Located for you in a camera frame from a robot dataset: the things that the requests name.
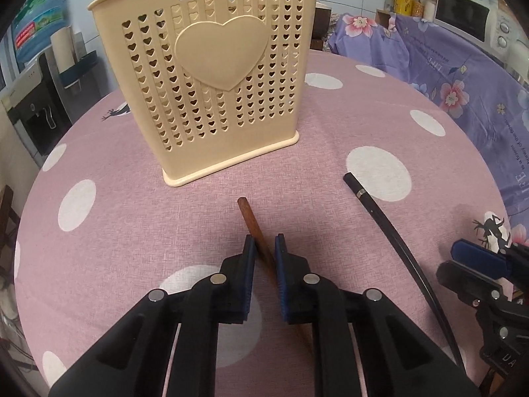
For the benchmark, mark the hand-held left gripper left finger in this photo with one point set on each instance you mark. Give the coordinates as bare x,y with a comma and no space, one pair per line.
250,264

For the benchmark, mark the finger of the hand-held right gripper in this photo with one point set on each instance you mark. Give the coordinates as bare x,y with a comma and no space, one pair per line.
458,277
475,256

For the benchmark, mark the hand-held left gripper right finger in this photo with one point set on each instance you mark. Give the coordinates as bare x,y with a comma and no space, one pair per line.
280,269

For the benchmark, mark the brown wooden chopstick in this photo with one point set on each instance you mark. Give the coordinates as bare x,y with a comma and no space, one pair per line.
250,219

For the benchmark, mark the black chopstick with silver band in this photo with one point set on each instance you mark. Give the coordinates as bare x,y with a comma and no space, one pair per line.
392,235

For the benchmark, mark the beige plastic utensil holder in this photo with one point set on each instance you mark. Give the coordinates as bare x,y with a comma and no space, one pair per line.
144,132

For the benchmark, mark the pink polka dot tablecloth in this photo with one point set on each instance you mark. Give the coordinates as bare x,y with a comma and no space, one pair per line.
124,256

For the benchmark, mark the purple floral cloth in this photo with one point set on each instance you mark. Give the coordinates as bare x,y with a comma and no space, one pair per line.
454,70

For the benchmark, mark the white microwave oven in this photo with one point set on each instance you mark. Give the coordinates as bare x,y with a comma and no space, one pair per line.
467,16

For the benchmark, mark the wooden stool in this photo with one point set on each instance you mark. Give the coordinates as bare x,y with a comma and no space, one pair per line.
6,215

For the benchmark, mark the white jar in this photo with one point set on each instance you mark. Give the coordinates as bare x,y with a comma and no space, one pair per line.
430,8

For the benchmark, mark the water dispenser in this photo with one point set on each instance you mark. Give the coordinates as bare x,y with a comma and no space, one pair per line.
37,103

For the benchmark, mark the blue water jug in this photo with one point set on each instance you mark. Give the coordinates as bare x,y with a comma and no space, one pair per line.
35,29

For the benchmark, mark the teal wall rack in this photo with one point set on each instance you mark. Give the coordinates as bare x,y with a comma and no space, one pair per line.
78,70

